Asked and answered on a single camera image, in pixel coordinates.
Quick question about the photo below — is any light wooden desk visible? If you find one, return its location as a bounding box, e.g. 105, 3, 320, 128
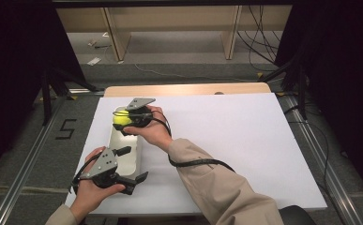
55, 4, 294, 63

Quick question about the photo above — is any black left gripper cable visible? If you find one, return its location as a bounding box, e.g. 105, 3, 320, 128
68, 150, 104, 195

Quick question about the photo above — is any white floor cable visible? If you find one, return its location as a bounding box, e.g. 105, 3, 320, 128
133, 63, 260, 83

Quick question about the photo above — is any white oblong plastic bin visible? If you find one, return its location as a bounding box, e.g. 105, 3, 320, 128
107, 104, 144, 178

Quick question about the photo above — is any long aluminium rail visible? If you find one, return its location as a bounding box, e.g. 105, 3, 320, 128
282, 93, 363, 225
0, 94, 74, 225

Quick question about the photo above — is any white paper scrap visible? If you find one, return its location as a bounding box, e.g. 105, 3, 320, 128
86, 56, 103, 67

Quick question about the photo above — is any yellow tennis ball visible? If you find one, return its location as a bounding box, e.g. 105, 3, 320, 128
113, 110, 133, 127

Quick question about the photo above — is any wooden table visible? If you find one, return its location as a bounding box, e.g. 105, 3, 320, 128
102, 82, 273, 98

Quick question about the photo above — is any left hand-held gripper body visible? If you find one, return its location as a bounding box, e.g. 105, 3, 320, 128
79, 146, 123, 189

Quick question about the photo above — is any dark curtain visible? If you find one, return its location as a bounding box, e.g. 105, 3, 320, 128
0, 0, 87, 186
274, 0, 363, 204

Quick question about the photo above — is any bundle of black cables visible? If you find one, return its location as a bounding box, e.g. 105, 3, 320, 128
235, 4, 284, 73

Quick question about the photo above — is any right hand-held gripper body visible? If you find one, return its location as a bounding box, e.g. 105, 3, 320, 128
125, 97, 157, 128

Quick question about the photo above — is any short aluminium rail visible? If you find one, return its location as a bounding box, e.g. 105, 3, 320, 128
68, 87, 106, 97

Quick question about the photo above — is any black metal stand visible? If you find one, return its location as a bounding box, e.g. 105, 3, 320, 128
40, 66, 101, 127
258, 51, 310, 122

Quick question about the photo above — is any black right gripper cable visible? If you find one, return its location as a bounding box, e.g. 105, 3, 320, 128
113, 109, 237, 173

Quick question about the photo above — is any person's left hand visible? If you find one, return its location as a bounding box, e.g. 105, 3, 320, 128
68, 145, 127, 223

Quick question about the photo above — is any person's right hand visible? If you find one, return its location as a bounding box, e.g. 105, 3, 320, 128
123, 104, 174, 154

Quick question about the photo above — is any black chair seat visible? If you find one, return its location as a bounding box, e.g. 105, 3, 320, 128
278, 204, 318, 225

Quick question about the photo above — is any white foam board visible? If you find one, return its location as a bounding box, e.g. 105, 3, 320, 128
64, 92, 328, 218

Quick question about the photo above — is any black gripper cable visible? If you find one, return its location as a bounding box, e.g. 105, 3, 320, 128
68, 150, 104, 195
113, 109, 237, 173

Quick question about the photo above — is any thin black floor cable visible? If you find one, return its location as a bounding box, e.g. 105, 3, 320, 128
285, 103, 333, 202

